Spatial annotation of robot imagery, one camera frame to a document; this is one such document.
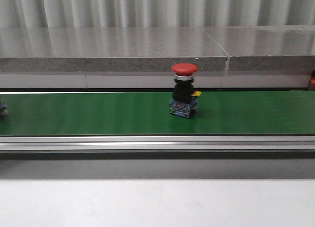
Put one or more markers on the grey stone slab left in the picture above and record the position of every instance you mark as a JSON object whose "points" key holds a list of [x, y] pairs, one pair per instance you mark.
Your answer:
{"points": [[96, 49]]}

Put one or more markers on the grey stone slab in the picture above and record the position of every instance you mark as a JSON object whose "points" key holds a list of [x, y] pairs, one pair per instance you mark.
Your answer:
{"points": [[270, 48], [96, 49]]}

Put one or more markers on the green conveyor belt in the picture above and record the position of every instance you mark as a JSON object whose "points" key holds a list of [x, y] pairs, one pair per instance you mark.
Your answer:
{"points": [[248, 112]]}

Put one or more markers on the grey stone slab right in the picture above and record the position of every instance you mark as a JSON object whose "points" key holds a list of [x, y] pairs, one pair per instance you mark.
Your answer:
{"points": [[270, 48]]}

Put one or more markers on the red object at right edge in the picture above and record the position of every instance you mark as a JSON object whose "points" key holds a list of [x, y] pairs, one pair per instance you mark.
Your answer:
{"points": [[312, 82]]}

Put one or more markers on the white panel under slabs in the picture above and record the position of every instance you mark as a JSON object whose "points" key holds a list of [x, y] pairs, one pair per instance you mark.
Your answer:
{"points": [[155, 80]]}

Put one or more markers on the white corrugated curtain backdrop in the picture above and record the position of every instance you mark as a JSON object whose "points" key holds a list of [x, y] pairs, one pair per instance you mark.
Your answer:
{"points": [[155, 13]]}

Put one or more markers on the push button switch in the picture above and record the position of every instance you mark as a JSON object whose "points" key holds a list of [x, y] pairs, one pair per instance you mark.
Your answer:
{"points": [[3, 110], [184, 97]]}

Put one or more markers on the aluminium conveyor side rail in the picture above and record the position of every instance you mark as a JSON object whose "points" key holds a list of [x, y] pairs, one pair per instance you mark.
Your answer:
{"points": [[144, 147]]}

